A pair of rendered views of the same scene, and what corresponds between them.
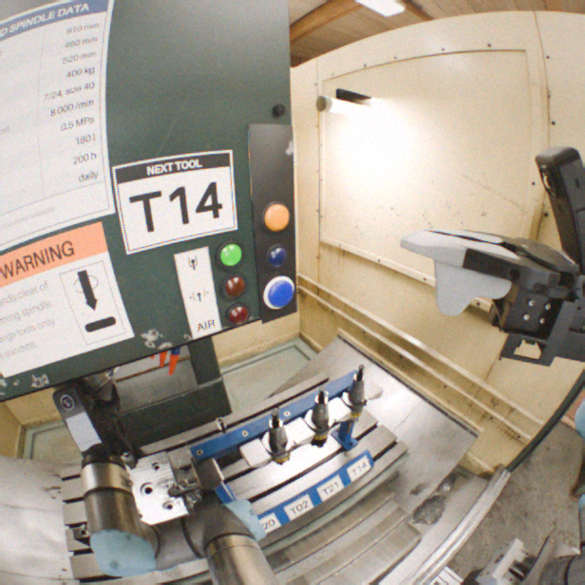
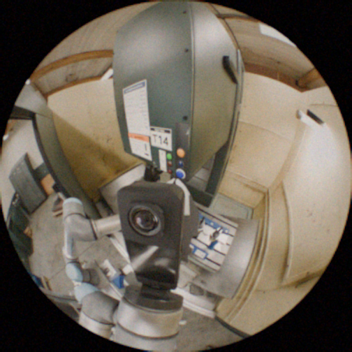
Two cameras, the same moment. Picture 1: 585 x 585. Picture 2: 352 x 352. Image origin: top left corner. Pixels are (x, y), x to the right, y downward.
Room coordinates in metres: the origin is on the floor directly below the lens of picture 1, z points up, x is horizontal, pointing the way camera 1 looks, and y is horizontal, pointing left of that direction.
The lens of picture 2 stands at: (0.14, -0.24, 1.82)
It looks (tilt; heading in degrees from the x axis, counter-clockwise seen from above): 39 degrees down; 69
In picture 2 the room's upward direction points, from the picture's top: straight up
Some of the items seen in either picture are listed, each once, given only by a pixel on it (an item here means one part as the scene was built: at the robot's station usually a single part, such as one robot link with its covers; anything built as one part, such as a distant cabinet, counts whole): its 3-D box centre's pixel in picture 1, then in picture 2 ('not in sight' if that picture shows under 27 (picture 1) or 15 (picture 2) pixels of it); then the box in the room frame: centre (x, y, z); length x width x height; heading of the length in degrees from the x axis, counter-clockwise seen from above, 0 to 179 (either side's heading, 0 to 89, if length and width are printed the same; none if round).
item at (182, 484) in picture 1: (190, 489); not in sight; (0.27, 0.31, 0.97); 0.13 x 0.03 x 0.15; 122
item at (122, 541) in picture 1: (119, 535); not in sight; (0.03, 0.22, 1.39); 0.11 x 0.08 x 0.09; 32
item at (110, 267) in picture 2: not in sight; (98, 278); (-0.49, -0.21, 0.95); 0.40 x 0.13 x 0.09; 31
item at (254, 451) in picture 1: (255, 454); not in sight; (0.28, 0.09, 1.21); 0.07 x 0.05 x 0.01; 32
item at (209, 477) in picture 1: (208, 475); not in sight; (0.22, 0.18, 1.21); 0.07 x 0.05 x 0.01; 32
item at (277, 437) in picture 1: (276, 432); not in sight; (0.31, 0.04, 1.26); 0.04 x 0.04 x 0.07
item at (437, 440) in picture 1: (339, 435); (217, 244); (0.61, -0.18, 0.75); 0.89 x 0.70 x 0.26; 32
